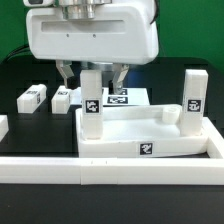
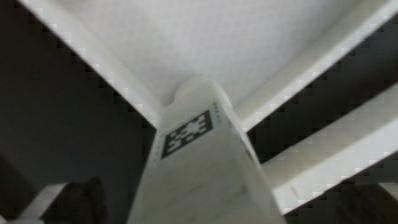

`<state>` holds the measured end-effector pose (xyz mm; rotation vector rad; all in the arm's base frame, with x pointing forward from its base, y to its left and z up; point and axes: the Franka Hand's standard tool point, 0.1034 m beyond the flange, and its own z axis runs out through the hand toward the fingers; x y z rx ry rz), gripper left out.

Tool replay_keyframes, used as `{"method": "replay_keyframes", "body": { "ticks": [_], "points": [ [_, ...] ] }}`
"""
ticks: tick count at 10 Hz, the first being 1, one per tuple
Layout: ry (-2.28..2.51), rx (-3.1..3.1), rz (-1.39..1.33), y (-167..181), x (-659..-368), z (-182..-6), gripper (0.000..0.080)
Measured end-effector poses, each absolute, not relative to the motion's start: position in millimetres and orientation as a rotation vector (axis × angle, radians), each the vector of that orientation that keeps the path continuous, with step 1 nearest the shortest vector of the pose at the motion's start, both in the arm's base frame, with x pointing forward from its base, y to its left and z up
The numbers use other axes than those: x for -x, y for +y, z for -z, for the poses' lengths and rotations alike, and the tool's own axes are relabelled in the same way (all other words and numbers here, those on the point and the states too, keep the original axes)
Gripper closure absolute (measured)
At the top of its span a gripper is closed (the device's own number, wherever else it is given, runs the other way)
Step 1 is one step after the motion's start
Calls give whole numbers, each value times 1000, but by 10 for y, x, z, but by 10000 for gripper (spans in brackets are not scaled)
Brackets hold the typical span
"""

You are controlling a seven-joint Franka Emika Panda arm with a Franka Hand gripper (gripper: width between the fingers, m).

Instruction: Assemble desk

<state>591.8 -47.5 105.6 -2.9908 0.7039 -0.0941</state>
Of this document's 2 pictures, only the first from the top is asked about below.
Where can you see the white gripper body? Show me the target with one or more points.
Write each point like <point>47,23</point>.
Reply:
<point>114,33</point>

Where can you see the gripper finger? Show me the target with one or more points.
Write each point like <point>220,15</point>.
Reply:
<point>120,72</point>
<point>64,68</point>

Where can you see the white desk top tray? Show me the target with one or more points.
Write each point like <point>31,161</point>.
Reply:
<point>139,132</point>

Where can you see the fiducial marker sheet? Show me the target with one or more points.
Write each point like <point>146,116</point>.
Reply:
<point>128,97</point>

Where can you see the white left fence bar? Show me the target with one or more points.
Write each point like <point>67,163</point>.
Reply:
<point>3,126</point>

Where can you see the white fence bar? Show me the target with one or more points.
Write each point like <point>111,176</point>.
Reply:
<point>215,143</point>
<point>115,171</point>
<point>3,126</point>

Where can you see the white front fence bar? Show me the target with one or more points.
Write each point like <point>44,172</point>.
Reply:
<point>115,171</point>

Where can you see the white right fence bar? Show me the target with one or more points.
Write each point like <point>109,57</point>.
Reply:
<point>215,143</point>

